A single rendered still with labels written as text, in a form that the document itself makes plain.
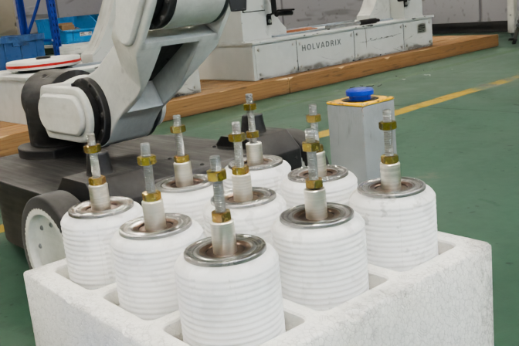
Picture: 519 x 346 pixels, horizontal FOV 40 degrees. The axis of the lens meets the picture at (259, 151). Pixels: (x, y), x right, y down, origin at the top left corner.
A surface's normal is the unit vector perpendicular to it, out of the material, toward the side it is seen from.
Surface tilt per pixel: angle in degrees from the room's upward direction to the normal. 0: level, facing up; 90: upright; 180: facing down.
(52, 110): 90
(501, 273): 0
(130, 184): 45
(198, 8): 126
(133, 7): 90
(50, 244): 90
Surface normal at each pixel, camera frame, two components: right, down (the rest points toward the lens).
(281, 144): 0.41, -0.62
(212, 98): 0.67, 0.10
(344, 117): -0.76, 0.21
